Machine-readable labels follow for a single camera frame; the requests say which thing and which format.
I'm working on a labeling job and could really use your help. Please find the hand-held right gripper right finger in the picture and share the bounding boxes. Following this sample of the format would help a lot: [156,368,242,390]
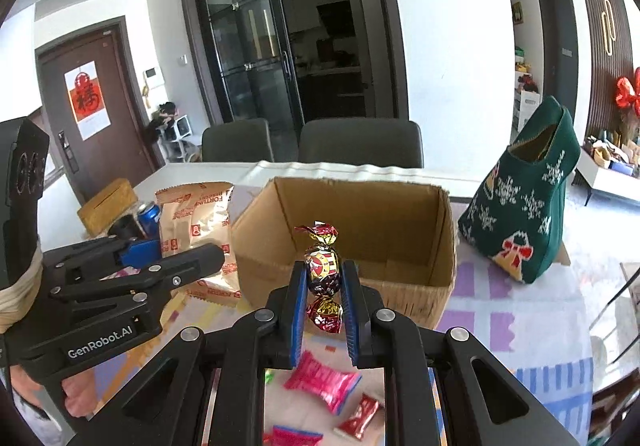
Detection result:
[342,260,583,446]

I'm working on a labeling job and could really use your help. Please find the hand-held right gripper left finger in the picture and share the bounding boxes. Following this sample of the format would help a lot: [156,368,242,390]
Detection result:
[65,261,308,446]

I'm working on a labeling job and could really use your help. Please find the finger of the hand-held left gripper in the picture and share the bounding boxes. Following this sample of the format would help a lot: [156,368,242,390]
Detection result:
[49,244,226,327]
[42,235,162,284]

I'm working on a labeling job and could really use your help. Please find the brown cardboard box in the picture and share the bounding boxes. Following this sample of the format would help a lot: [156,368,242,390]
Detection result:
[231,176,458,329]

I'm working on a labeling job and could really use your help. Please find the beige biscuit bag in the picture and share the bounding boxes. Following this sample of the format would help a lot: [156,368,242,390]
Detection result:
[155,181,244,309]

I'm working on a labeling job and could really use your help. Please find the red gold foil candy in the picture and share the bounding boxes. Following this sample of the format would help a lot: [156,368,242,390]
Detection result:
[292,221,346,333]

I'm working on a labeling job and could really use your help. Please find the pink snack packet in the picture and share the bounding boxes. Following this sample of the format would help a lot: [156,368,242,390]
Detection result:
[283,350,362,416]
[262,425,323,446]

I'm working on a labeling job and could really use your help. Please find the person's left hand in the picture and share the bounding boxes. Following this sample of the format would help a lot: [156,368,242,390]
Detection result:
[62,368,98,419]

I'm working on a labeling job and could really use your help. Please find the black mug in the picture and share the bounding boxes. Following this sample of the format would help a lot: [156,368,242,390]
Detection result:
[107,213,146,242]

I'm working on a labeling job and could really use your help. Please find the blue soda can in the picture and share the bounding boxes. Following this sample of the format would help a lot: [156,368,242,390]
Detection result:
[136,201,162,239]

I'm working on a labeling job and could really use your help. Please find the yellow woven tissue box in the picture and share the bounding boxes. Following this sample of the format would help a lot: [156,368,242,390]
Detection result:
[76,178,140,234]

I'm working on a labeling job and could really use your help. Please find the small red candy wrapper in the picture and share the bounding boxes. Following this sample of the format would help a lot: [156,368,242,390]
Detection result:
[334,393,385,442]

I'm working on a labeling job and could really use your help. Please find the white storage rack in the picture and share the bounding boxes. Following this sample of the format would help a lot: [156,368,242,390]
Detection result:
[155,115,202,163]

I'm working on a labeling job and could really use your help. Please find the black door lock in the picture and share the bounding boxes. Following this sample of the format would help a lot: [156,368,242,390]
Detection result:
[57,130,80,174]

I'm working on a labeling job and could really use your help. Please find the dark grey dining chair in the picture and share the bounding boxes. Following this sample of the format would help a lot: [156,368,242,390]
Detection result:
[201,118,275,163]
[298,118,424,168]

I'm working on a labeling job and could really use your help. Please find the black bag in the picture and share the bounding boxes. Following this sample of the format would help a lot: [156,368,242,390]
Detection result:
[145,102,178,147]

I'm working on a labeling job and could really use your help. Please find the colourful patterned tablecloth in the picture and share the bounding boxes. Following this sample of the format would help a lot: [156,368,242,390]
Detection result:
[100,161,626,446]

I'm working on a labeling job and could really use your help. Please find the brown wooden door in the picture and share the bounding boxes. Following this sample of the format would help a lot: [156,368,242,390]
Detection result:
[35,16,161,207]

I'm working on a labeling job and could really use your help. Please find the red paper door poster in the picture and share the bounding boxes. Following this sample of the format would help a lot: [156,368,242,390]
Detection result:
[64,61,111,142]

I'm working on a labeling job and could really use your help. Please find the green knitted christmas stocking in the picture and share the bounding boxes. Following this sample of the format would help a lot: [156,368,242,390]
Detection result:
[457,95,582,284]

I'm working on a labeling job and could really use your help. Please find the black framed glass door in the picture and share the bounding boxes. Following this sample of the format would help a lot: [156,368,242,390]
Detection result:
[180,0,406,127]

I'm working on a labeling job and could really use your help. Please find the white toy shelf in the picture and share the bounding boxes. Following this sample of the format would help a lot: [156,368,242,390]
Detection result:
[512,46,543,132]

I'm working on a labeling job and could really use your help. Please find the white low cabinet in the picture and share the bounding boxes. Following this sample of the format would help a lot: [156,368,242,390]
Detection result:
[575,146,640,213]

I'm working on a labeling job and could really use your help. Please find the dark interior door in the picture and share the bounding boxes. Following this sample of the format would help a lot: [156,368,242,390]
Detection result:
[537,0,583,147]

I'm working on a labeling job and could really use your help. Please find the red bow balloon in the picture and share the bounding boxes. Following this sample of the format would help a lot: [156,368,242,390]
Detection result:
[615,67,640,116]

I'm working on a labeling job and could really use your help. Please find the gold wall ornament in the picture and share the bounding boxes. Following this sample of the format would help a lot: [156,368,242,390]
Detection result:
[600,0,617,58]

